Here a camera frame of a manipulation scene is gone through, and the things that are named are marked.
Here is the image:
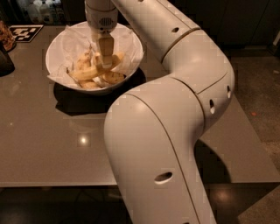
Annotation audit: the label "white paper liner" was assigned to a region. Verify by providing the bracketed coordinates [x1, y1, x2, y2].
[45, 22, 144, 95]

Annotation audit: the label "white bowl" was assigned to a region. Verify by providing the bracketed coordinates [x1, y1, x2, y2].
[45, 22, 144, 95]

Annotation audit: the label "yellow banana lower left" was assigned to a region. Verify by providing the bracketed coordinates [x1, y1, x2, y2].
[75, 46, 98, 89]

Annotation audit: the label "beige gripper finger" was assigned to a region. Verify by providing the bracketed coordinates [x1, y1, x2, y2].
[97, 32, 115, 68]
[91, 28, 99, 44]

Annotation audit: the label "brown patterned object far left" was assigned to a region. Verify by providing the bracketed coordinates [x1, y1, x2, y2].
[0, 20, 16, 52]

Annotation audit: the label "yellow banana lower right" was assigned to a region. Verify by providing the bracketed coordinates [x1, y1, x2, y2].
[93, 52, 124, 84]

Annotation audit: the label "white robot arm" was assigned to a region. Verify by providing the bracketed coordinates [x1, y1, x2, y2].
[85, 0, 235, 224]

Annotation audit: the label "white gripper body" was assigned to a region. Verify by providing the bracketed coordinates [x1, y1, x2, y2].
[85, 0, 118, 33]

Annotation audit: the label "dark object at left edge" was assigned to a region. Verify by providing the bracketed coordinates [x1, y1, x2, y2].
[0, 42, 15, 76]

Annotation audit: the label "black white fiducial marker card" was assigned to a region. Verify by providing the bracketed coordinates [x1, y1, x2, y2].
[9, 24, 44, 43]

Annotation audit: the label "clear bottles in background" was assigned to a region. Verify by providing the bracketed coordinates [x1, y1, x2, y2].
[16, 0, 66, 25]

